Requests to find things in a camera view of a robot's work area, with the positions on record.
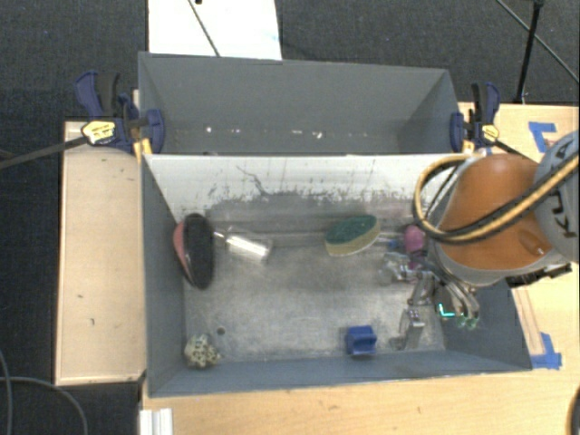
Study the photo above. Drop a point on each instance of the pink and clear spray bottle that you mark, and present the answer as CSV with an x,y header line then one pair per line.
x,y
414,239

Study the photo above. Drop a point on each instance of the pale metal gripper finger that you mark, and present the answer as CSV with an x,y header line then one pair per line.
x,y
412,326
421,290

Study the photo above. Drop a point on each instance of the blue plastic block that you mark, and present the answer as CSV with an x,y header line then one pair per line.
x,y
361,340

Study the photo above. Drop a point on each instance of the pale wood flat board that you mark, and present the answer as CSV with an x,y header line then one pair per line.
x,y
99,261

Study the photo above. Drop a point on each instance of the green and yellow sponge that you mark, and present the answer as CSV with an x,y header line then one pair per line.
x,y
352,234

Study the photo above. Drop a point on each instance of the grey metal bin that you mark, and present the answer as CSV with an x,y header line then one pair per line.
x,y
294,302

